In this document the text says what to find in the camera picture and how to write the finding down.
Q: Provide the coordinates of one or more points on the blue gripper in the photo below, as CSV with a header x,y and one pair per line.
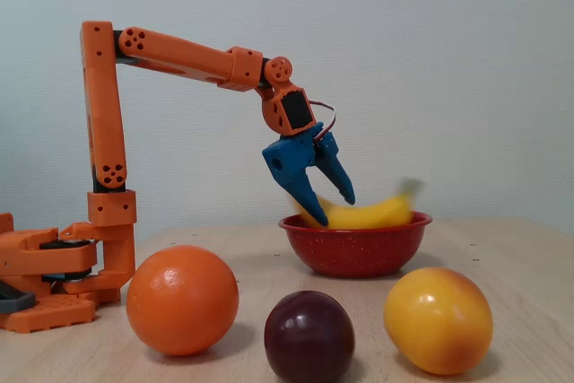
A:
x,y
293,155

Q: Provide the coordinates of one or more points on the yellow plastic banana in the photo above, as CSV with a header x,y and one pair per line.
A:
x,y
372,215

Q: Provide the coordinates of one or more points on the orange robot base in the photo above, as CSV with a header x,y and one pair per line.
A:
x,y
49,311

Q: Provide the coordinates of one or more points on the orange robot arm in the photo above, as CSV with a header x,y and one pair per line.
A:
x,y
105,109

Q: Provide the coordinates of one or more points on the red speckled bowl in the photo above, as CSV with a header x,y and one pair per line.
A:
x,y
354,250

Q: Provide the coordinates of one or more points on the dark purple plum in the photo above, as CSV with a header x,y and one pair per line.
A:
x,y
309,338

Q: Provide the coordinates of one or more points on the orange fruit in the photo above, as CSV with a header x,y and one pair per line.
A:
x,y
181,300

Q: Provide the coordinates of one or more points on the yellow-orange peach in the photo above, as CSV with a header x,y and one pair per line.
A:
x,y
437,322

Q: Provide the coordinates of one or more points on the grey table clamp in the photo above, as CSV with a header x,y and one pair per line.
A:
x,y
15,302

